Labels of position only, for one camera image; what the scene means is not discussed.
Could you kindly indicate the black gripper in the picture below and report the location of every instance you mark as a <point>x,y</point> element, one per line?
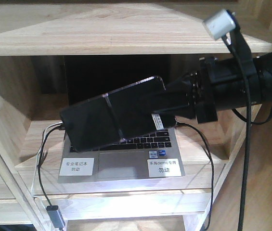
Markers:
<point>219,86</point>

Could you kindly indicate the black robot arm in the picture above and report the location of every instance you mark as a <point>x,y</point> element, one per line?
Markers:
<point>258,72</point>

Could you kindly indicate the silver laptop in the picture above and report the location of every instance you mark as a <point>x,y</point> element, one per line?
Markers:
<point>151,156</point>

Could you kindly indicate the light wooden shelf unit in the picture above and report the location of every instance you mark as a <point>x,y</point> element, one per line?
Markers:
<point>82,27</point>

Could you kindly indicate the grey usb hub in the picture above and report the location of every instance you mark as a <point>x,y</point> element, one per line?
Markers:
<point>56,216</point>

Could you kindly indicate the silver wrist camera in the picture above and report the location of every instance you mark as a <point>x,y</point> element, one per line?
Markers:
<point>219,24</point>

